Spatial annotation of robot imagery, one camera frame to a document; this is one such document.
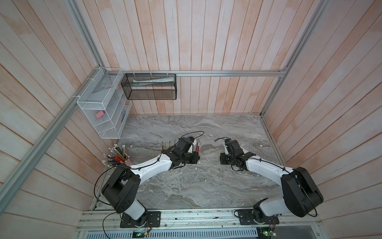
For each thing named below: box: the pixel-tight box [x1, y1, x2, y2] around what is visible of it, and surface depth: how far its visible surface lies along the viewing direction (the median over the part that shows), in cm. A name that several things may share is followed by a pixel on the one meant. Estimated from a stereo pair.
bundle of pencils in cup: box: [101, 144, 130, 167], surface depth 83 cm
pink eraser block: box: [95, 110, 106, 119], surface depth 84 cm
